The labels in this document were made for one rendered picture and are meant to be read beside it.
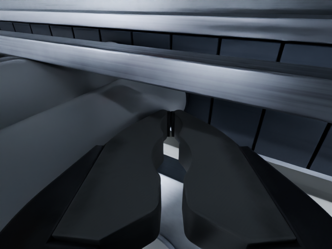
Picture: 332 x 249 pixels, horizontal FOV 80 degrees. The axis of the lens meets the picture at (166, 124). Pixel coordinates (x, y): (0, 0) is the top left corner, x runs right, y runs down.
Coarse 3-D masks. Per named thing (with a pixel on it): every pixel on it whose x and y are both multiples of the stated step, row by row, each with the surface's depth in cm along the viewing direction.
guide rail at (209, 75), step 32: (0, 32) 13; (64, 64) 10; (96, 64) 9; (128, 64) 8; (160, 64) 7; (192, 64) 7; (224, 64) 6; (256, 64) 6; (288, 64) 6; (224, 96) 7; (256, 96) 6; (288, 96) 6; (320, 96) 5
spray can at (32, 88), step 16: (0, 64) 11; (16, 64) 11; (32, 64) 12; (48, 64) 12; (0, 80) 10; (16, 80) 11; (32, 80) 11; (48, 80) 12; (64, 80) 12; (80, 80) 13; (96, 80) 14; (112, 80) 16; (0, 96) 10; (16, 96) 10; (32, 96) 11; (48, 96) 12; (64, 96) 12; (0, 112) 10; (16, 112) 10; (32, 112) 11; (0, 128) 10
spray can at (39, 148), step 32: (96, 96) 11; (128, 96) 12; (160, 96) 14; (32, 128) 8; (64, 128) 9; (96, 128) 10; (0, 160) 7; (32, 160) 8; (64, 160) 8; (0, 192) 7; (32, 192) 7; (0, 224) 6
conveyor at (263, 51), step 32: (32, 32) 24; (64, 32) 21; (96, 32) 19; (128, 32) 17; (320, 64) 11; (192, 96) 17; (224, 128) 16; (256, 128) 15; (288, 128) 14; (320, 128) 13; (288, 160) 15; (320, 160) 14
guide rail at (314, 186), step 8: (168, 144) 16; (176, 144) 16; (168, 152) 16; (176, 152) 16; (280, 168) 13; (288, 168) 13; (288, 176) 13; (296, 176) 13; (304, 176) 13; (312, 176) 13; (296, 184) 12; (304, 184) 12; (312, 184) 12; (320, 184) 12; (328, 184) 12; (312, 192) 12; (320, 192) 12; (328, 192) 12; (320, 200) 11; (328, 200) 11; (328, 208) 11
